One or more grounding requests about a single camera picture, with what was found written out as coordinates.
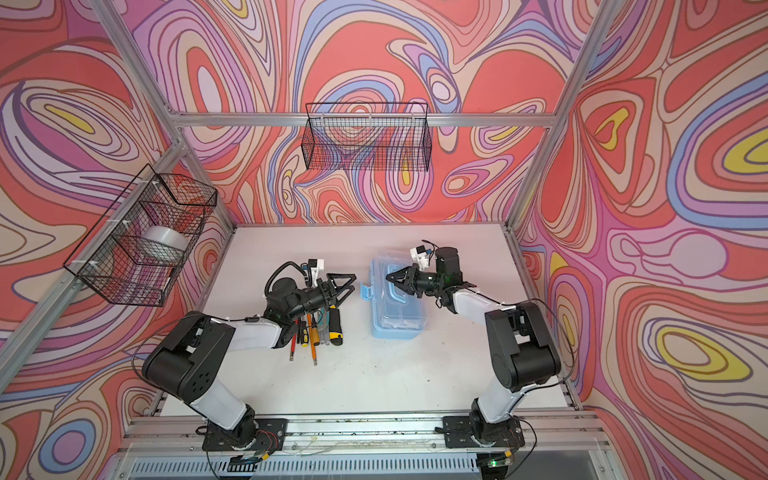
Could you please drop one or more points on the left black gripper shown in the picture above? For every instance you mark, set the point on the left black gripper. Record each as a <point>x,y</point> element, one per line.
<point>341,291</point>

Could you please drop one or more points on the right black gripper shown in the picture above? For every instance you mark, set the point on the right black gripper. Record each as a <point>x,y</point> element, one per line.
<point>408,287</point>

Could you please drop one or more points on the clear tool box lid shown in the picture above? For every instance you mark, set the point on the clear tool box lid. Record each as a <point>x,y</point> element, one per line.
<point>396,300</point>

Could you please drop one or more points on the teal utility knife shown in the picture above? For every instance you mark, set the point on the teal utility knife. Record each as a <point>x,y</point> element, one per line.
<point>323,327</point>

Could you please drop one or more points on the orange handled hex key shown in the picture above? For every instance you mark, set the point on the orange handled hex key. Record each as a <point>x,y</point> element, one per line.
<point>313,349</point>

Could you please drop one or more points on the red handled hex key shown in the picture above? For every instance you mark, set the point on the red handled hex key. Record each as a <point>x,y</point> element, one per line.
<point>293,345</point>

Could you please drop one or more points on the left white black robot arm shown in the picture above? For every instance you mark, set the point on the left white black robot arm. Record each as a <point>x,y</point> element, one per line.
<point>185,364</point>

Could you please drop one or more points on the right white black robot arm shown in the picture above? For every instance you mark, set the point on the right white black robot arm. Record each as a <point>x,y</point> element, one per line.
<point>523,354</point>

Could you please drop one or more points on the yellow black utility knife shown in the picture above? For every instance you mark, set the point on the yellow black utility knife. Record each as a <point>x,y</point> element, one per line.
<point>334,327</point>

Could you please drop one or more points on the black yellow screwdriver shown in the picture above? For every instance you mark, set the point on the black yellow screwdriver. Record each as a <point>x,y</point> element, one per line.
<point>303,334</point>

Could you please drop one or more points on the grey tape roll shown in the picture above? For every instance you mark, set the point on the grey tape roll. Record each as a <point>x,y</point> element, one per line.
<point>163,246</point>

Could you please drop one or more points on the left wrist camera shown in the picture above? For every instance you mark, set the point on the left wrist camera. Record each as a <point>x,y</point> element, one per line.
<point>314,269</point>

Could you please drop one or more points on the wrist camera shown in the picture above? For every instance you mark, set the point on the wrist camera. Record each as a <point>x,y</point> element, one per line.
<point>422,255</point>
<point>314,269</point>

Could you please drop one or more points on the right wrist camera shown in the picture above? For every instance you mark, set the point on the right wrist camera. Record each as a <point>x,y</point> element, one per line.
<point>422,255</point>

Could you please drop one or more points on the orange handled screwdriver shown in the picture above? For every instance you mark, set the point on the orange handled screwdriver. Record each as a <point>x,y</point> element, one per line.
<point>314,329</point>

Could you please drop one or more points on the black wire basket at back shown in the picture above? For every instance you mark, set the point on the black wire basket at back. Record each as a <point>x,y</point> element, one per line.
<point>367,136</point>

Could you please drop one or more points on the black wire basket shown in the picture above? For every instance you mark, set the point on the black wire basket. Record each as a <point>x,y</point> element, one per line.
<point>367,136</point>
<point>114,268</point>

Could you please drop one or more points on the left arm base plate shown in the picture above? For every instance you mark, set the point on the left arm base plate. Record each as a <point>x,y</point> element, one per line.
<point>259,435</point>

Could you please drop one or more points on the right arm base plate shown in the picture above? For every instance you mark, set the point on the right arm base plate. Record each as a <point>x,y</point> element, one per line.
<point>470,431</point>

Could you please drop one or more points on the black wire basket on left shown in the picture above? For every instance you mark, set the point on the black wire basket on left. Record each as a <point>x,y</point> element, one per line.
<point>114,268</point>

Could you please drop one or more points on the aluminium front rail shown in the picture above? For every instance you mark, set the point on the aluminium front rail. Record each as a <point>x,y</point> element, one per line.
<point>398,432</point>

